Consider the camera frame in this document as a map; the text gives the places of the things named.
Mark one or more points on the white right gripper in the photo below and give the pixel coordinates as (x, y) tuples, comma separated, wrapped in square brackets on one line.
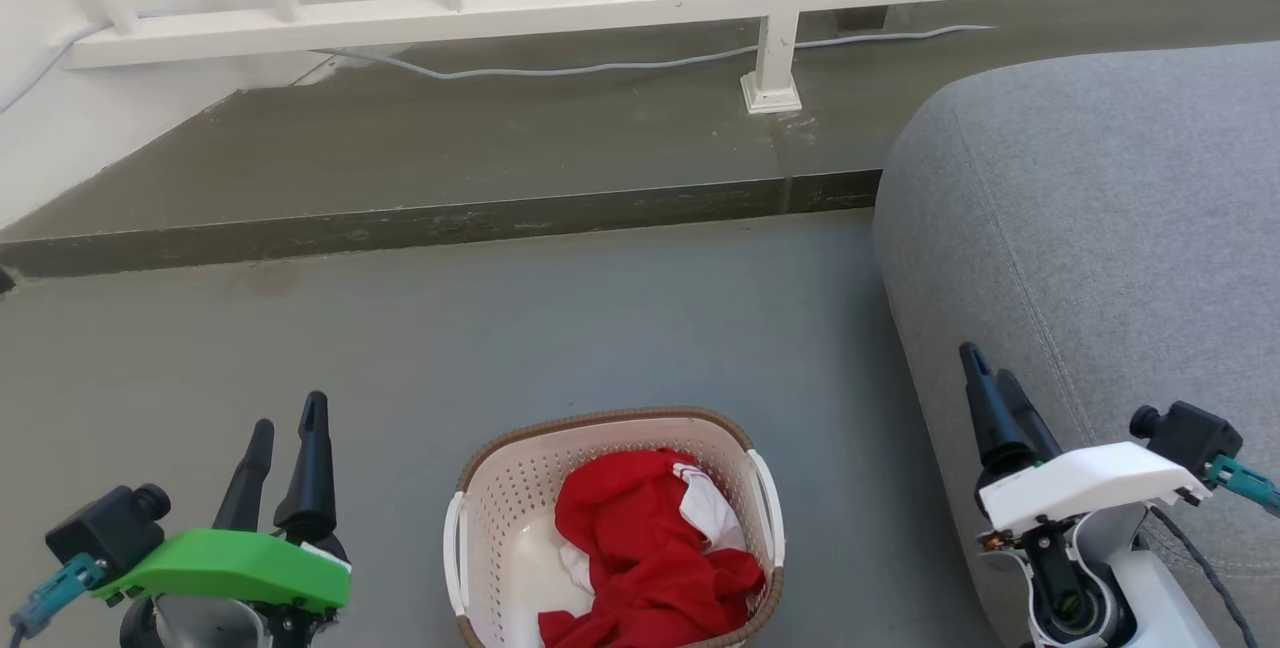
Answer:
[(1085, 488)]

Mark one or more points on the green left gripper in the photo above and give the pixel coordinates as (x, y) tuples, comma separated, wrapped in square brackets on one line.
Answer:
[(230, 566)]

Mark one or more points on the red and white garment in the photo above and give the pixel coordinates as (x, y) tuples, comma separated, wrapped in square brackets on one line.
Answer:
[(640, 558)]

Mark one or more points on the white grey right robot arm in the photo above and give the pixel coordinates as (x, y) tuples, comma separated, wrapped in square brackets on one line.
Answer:
[(1110, 588)]

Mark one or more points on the grey fabric sofa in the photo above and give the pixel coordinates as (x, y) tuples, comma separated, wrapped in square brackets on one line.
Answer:
[(1120, 248)]

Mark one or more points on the cream perforated laundry basket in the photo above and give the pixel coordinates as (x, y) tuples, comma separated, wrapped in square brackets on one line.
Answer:
[(500, 528)]

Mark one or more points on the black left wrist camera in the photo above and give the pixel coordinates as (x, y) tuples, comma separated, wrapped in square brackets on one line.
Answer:
[(105, 528)]

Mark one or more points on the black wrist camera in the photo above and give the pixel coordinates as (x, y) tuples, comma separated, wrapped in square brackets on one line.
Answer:
[(1190, 438), (105, 528)]

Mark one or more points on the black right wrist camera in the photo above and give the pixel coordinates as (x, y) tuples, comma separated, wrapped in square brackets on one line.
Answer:
[(1190, 438)]

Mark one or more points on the teal right camera connector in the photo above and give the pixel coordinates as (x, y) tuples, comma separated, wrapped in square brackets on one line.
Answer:
[(1245, 483)]

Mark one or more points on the teal camera connector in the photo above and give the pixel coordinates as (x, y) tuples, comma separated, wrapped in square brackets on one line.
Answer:
[(55, 593), (1245, 483)]

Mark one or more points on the teal left camera connector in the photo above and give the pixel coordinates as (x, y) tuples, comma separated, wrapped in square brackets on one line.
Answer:
[(55, 593)]

